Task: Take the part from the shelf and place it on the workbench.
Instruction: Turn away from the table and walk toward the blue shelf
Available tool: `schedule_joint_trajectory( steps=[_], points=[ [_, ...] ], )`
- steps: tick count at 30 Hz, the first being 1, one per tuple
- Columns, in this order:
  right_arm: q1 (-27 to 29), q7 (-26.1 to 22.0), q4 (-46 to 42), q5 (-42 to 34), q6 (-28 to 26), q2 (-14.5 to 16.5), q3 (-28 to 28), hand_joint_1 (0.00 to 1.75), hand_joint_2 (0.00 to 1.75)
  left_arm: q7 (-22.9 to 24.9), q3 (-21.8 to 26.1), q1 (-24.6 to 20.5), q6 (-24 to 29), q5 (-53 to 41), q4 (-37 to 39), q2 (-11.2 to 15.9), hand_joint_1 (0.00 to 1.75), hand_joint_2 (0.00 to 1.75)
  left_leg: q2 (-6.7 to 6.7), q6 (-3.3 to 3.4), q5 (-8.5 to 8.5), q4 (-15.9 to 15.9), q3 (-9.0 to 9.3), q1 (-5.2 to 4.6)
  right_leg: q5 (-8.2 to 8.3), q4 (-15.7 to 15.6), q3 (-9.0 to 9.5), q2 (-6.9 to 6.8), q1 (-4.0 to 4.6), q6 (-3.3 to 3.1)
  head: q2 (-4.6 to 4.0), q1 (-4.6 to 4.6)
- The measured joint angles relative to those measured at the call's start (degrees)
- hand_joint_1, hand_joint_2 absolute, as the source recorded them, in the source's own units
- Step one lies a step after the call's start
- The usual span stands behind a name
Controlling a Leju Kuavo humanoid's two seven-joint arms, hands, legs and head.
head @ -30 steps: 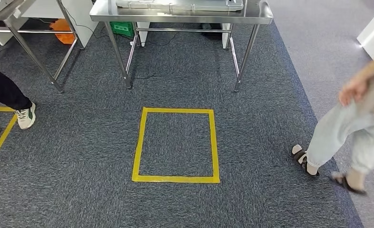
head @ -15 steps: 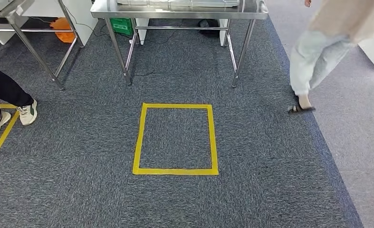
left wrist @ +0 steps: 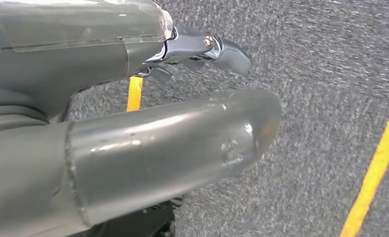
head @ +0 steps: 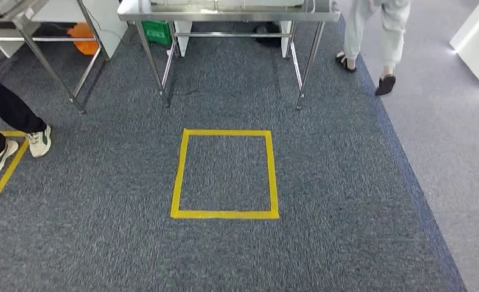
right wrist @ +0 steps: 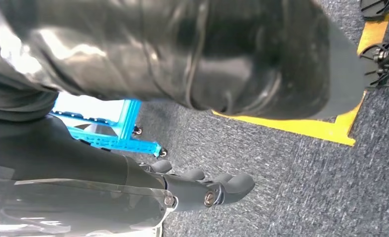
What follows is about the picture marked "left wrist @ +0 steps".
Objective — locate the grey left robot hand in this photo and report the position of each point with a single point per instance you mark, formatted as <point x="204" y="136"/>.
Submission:
<point x="148" y="147"/>

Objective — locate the yellow floor tape marking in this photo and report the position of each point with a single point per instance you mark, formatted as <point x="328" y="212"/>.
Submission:
<point x="134" y="95"/>
<point x="371" y="180"/>

